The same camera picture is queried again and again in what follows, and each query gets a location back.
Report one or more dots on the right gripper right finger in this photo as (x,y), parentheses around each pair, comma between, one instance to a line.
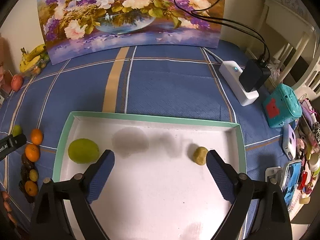
(271,220)

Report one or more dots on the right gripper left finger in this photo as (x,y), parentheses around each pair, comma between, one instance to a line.
(50,220)

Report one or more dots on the orange tangerine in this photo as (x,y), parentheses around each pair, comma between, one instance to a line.
(36,136)
(32,152)
(31,188)

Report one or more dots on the small brown longan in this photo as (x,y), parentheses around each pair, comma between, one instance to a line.
(33,175)
(199,155)

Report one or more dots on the green mango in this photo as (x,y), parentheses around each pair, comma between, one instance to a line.
(17,130)
(83,151)

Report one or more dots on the person left hand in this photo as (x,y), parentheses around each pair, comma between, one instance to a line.
(6,198)

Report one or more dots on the white phone stand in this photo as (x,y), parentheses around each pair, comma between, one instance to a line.
(273,172)

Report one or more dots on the smartphone on stand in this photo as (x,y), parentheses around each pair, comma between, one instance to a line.
(289,180)

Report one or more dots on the red apple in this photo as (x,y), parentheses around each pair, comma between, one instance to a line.
(17,82)

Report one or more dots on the cluttered accessory tray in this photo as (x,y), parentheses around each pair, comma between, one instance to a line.
(308,147)

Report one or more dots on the purple white small device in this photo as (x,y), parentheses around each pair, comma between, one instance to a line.
(289,142)

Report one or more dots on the clear plastic fruit container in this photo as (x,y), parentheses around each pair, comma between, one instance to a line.
(38,67)

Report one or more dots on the yellow banana bunch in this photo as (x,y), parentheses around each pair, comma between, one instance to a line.
(30,59)

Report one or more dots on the teal toy box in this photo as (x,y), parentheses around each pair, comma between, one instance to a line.
(281,107)

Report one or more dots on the black power adapter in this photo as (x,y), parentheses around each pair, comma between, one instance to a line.
(254,75)

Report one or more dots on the white chair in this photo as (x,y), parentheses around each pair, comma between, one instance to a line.
(297,32)

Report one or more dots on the white power strip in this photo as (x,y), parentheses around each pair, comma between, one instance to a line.
(231,72)

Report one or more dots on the blue plaid tablecloth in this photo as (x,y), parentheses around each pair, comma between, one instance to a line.
(169,81)

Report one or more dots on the flower painting canvas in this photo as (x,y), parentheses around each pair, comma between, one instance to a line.
(73,28)

